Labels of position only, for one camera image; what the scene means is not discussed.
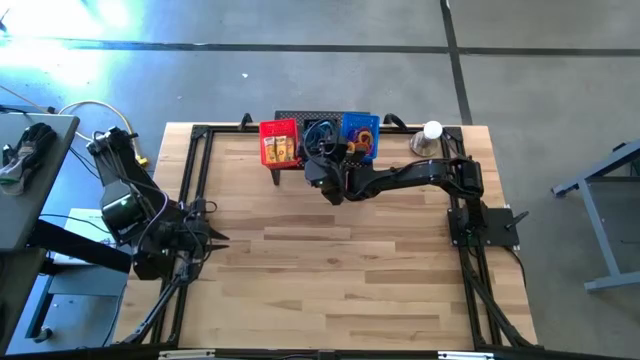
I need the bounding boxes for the grey side table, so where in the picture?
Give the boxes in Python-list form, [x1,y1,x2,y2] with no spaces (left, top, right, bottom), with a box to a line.
[0,112,81,253]

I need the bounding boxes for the grey metal table frame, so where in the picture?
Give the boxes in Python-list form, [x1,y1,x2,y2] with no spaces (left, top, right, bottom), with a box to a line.
[551,137,640,295]

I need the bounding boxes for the black and grey gloves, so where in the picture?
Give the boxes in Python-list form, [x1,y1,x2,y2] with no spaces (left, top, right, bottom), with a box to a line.
[0,122,58,197]

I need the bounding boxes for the small black mesh basket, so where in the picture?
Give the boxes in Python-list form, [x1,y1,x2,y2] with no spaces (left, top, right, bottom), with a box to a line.
[298,116,347,162]

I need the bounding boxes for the black supply cable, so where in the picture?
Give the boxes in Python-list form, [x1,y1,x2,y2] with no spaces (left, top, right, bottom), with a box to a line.
[439,122,474,164]

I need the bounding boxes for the black mesh shelf riser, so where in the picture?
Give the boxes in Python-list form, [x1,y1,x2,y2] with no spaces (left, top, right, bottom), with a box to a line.
[271,110,374,187]

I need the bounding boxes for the silver metal bracket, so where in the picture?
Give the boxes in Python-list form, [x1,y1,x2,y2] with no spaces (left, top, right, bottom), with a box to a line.
[438,350,496,360]
[158,348,217,360]

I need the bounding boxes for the red plastic basket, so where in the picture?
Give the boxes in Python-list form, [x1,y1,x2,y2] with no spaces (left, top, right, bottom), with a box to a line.
[257,117,302,172]

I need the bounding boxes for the blue-grey rubber band loop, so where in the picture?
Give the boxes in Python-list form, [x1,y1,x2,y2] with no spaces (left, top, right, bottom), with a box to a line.
[302,118,344,154]

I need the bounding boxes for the black aluminium table frame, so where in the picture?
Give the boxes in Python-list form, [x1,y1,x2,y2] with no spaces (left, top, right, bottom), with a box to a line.
[119,122,540,360]

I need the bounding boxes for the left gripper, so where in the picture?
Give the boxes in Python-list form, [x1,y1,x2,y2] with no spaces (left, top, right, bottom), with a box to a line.
[144,198,231,269]

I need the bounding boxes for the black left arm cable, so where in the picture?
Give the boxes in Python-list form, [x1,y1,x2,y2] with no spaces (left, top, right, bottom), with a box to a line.
[134,189,219,266]

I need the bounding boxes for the blue plastic basket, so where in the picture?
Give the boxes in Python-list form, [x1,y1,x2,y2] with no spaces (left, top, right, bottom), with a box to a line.
[339,111,382,164]

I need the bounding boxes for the white paper sheet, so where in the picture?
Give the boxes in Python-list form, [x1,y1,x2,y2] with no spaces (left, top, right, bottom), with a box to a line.
[52,207,126,265]

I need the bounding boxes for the cream cable with yellow plug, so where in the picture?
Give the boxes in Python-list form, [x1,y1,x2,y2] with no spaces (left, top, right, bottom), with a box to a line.
[57,98,151,167]

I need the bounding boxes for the grey side table base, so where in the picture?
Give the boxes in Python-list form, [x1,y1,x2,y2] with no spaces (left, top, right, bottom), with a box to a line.
[22,247,129,346]

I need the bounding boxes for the white bulb table lamp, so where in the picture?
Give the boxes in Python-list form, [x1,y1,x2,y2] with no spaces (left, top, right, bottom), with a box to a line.
[408,120,445,159]

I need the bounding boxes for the black side table beam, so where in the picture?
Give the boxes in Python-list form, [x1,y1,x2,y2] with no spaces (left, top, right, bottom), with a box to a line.
[27,218,135,275]

